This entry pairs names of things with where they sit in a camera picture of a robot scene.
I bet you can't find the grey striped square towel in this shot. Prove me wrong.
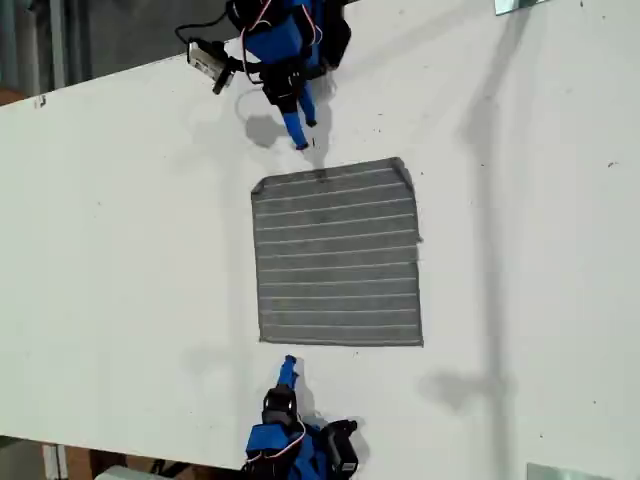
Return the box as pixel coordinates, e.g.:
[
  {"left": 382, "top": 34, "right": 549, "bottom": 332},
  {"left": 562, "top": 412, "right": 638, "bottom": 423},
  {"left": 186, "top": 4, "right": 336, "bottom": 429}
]
[{"left": 249, "top": 156, "right": 425, "bottom": 349}]

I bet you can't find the brown cardboard box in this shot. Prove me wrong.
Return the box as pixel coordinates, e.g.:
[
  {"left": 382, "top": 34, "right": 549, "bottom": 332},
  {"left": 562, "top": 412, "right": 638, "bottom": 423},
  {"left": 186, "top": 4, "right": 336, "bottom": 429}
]
[{"left": 64, "top": 446, "right": 201, "bottom": 476}]

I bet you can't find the white table leg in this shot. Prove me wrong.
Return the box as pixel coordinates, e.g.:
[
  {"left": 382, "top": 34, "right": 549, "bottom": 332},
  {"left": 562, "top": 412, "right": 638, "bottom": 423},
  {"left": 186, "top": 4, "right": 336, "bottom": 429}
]
[{"left": 42, "top": 443, "right": 68, "bottom": 480}]

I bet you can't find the arm red white wire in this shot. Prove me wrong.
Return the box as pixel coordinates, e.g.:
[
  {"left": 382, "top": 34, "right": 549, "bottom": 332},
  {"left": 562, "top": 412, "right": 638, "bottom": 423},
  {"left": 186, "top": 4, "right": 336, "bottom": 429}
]
[
  {"left": 247, "top": 417, "right": 307, "bottom": 464},
  {"left": 239, "top": 0, "right": 275, "bottom": 87}
]

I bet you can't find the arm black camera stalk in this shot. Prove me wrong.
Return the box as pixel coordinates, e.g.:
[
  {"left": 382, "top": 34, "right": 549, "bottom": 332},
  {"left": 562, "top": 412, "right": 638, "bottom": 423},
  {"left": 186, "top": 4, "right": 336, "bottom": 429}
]
[{"left": 227, "top": 55, "right": 264, "bottom": 76}]

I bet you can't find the arm wrist camera box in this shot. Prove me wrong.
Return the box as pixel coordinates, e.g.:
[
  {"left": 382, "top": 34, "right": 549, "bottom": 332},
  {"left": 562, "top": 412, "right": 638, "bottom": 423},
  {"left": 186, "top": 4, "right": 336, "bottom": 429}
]
[
  {"left": 186, "top": 39, "right": 235, "bottom": 96},
  {"left": 324, "top": 418, "right": 361, "bottom": 474}
]

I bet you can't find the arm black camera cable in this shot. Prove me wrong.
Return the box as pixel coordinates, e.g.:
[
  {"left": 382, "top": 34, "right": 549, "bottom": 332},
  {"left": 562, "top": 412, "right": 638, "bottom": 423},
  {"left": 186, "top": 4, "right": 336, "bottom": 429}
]
[{"left": 174, "top": 9, "right": 231, "bottom": 46}]

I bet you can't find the steel table bracket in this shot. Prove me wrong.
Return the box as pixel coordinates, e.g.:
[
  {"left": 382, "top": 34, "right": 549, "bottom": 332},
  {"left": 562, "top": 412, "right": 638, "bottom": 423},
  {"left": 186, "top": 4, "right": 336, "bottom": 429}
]
[{"left": 493, "top": 0, "right": 546, "bottom": 16}]

